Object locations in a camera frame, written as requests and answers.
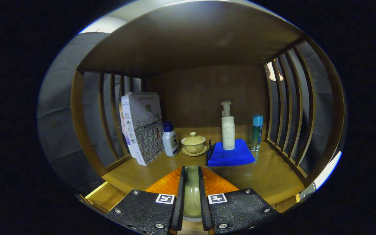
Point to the green ceramic cup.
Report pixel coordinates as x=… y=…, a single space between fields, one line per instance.
x=193 y=195

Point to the blue folded cloth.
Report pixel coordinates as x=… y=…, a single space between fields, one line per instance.
x=230 y=158

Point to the wooden countertop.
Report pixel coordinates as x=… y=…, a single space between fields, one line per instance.
x=266 y=176

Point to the wooden drawer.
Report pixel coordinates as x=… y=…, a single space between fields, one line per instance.
x=106 y=197

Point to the wooden cabinet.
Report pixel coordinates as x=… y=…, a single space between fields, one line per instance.
x=191 y=39

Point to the yellow lidded teacup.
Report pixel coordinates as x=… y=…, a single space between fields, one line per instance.
x=193 y=143

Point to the thick white book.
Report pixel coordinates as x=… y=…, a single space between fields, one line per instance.
x=145 y=137

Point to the white bottle blue cap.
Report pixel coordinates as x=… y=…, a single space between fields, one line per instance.
x=170 y=143

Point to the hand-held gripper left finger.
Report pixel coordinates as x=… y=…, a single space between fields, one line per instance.
x=179 y=202

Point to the clear blue bottle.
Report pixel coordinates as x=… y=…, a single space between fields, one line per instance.
x=257 y=130

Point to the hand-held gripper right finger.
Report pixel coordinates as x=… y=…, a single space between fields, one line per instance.
x=204 y=202

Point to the white pump bottle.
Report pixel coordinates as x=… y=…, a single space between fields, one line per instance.
x=228 y=133

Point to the thin purple book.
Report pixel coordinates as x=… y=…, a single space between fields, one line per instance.
x=122 y=119

